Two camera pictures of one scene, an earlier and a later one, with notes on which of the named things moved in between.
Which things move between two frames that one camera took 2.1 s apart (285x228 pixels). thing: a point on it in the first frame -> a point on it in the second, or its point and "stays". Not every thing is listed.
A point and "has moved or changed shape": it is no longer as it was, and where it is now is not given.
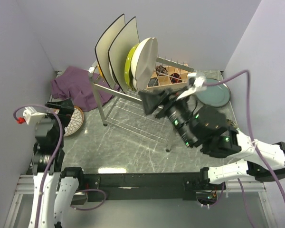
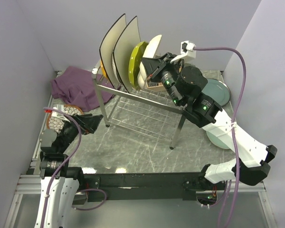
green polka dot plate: (128, 74) -> (135, 62)
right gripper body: (173, 108) -> (168, 74)
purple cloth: (77, 85) stays
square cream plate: (120, 50) has moved or changed shape
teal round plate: (216, 95) stays
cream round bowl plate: (144, 63) has moved or changed shape
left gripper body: (64, 114) -> (69, 132)
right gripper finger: (151, 99) -> (152, 66)
